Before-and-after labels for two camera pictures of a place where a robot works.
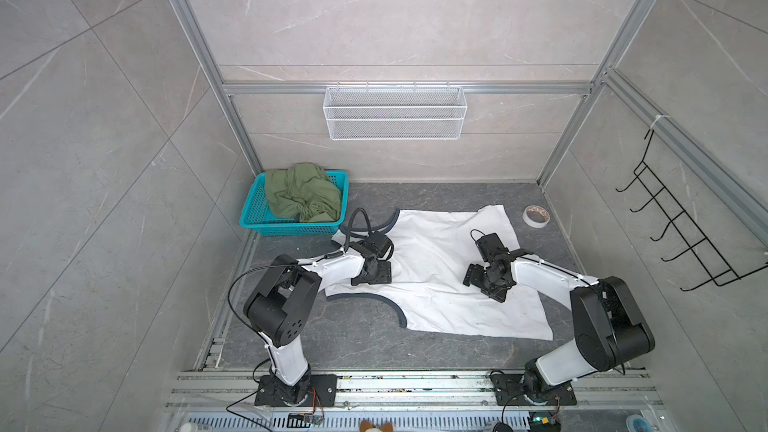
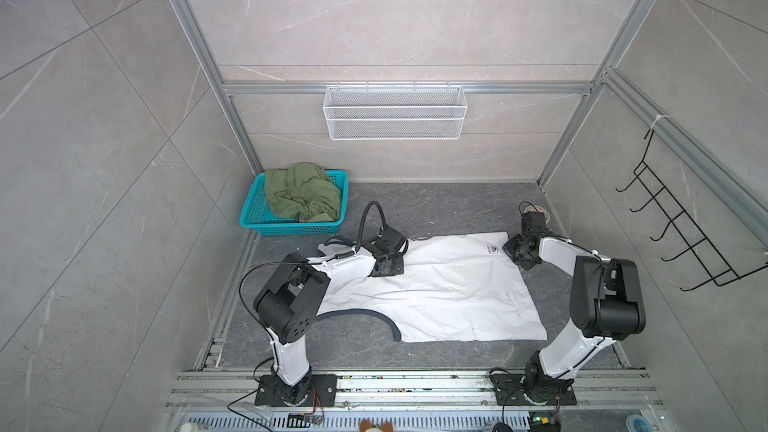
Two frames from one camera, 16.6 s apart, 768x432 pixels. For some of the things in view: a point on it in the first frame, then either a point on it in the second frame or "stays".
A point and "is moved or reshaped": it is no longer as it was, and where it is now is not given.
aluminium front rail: x=212 y=391 stays
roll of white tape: x=535 y=216 stays
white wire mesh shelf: x=395 y=113 stays
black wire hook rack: x=701 y=249 stays
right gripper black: x=472 y=277 to x=510 y=246
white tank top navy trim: x=430 y=251 is moved or reshaped
